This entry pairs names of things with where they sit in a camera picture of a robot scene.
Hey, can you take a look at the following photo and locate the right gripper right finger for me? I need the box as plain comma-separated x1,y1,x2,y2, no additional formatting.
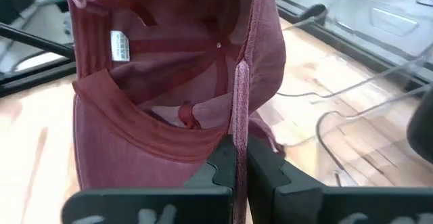
247,139,433,224

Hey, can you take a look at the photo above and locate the maroon baseball cap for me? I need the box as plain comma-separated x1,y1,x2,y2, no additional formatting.
64,0,288,224

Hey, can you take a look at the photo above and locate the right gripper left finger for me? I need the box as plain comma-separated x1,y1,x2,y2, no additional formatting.
61,135,237,224

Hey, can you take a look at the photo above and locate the clear plastic bin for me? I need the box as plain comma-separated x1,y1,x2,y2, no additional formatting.
277,0,433,187

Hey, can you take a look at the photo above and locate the black edge bracket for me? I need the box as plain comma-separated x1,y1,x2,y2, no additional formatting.
296,3,328,21

